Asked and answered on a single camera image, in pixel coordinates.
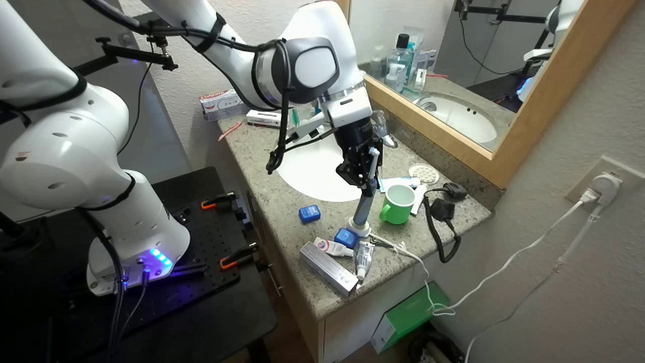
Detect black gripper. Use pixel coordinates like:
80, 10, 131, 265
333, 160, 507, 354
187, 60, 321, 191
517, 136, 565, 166
333, 120, 386, 197

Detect pink toothbrush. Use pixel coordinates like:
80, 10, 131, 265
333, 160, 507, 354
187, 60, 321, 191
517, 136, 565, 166
216, 120, 251, 144

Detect chrome faucet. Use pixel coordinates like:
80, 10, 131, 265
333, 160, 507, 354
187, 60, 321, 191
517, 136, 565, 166
371, 109, 402, 151

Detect green mug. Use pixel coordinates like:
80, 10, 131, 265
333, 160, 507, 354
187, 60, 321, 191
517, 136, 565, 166
380, 182, 420, 229

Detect white sink basin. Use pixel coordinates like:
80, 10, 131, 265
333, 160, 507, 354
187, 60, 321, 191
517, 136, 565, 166
275, 127, 370, 206

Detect white round soap disc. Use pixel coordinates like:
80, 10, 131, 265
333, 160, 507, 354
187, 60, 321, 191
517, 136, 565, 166
407, 164, 441, 185

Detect blue square container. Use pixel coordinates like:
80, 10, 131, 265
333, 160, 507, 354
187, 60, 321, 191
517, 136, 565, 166
333, 229, 362, 253

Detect small blue floss container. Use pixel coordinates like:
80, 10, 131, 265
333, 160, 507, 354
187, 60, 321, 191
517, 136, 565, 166
296, 203, 323, 227

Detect small white pink tube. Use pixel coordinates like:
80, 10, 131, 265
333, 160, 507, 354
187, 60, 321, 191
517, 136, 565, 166
315, 240, 358, 262

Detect white toothpaste tube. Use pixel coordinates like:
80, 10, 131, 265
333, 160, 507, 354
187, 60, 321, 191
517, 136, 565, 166
351, 240, 378, 284

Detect orange black clamp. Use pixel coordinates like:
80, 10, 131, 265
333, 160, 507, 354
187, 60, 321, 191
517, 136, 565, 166
219, 240, 260, 275
198, 190, 240, 214

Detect green cardboard box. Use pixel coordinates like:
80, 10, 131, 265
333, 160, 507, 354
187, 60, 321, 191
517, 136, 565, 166
370, 281, 454, 357

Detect beige vanity cabinet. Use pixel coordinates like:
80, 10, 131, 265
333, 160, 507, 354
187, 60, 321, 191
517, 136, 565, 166
245, 193, 440, 363

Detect white toothpaste carton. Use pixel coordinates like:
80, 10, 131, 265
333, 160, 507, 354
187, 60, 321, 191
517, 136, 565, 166
198, 89, 248, 122

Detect wooden framed mirror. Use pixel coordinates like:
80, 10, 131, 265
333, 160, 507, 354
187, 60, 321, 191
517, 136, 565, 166
336, 0, 643, 190

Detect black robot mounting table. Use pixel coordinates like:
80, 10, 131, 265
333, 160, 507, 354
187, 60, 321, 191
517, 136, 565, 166
0, 166, 278, 363

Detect white power adapter plug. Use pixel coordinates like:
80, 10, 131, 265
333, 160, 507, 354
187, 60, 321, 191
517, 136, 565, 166
581, 171, 626, 210

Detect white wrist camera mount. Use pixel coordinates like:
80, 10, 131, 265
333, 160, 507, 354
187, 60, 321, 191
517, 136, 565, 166
326, 88, 376, 134

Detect black corded hair appliance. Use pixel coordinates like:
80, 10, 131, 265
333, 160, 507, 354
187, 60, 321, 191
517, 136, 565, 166
422, 182, 471, 267

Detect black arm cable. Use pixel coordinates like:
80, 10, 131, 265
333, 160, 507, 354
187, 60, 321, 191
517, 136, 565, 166
84, 0, 340, 175

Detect white charger cable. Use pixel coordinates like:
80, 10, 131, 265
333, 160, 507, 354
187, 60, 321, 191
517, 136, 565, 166
366, 190, 604, 321

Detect thin grey wall cable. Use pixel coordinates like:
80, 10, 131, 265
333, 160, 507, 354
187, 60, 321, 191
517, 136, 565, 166
463, 203, 607, 363

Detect black camera cable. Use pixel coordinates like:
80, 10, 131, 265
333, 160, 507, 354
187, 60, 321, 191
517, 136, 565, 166
120, 60, 155, 151

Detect beige wall outlet plate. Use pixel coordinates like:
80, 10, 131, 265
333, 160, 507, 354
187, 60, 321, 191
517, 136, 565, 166
566, 156, 645, 210

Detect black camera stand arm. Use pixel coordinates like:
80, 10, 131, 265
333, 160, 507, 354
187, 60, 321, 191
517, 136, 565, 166
63, 30, 181, 86

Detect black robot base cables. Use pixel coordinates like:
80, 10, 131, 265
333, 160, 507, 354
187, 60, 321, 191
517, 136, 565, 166
99, 220, 153, 363

